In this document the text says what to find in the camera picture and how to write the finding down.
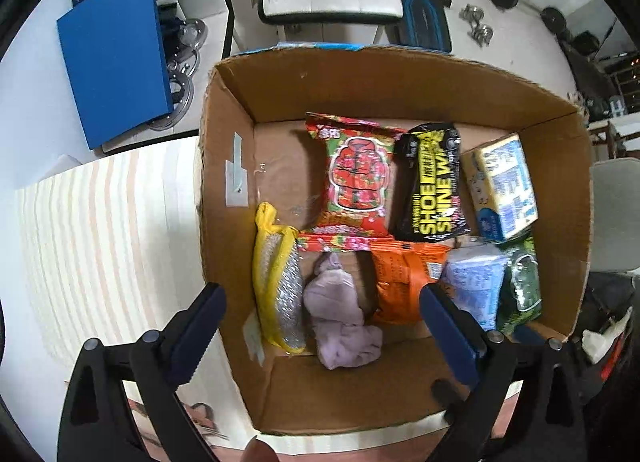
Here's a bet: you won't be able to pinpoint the orange snack packet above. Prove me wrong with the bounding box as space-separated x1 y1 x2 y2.
370 241 451 325

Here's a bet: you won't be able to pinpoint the black blue weight bench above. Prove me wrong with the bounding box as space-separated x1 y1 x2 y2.
392 0 453 54

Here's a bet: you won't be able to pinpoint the black yellow wipes packet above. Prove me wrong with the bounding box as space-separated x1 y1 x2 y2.
389 122 472 243

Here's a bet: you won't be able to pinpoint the striped pink cat tablecloth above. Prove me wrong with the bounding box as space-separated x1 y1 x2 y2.
15 137 521 462

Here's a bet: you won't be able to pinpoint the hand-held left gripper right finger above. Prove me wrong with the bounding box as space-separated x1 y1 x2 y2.
419 283 588 462

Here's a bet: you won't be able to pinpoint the purple socks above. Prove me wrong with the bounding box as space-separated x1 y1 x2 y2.
302 252 385 370

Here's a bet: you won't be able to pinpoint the red patterned packet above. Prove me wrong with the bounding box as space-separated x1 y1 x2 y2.
298 112 408 253

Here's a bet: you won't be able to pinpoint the yellow scouring pad pack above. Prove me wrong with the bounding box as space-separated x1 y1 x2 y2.
252 202 308 355

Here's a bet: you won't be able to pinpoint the chrome weight plates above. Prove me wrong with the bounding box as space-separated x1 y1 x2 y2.
150 17 207 133

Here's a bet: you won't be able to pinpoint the green packet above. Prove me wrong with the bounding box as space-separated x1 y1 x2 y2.
495 237 543 335

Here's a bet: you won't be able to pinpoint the light blue wipes pack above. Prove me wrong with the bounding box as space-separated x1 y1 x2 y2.
442 242 508 333

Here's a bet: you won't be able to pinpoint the blue board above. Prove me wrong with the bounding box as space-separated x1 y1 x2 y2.
56 0 173 152

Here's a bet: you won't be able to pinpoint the cardboard box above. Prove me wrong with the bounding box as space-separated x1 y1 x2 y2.
197 42 594 438

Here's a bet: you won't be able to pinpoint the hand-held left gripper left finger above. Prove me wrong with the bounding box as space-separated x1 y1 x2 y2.
57 282 228 462

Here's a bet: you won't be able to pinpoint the grey plastic chair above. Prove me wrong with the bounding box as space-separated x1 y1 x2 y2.
589 159 640 275

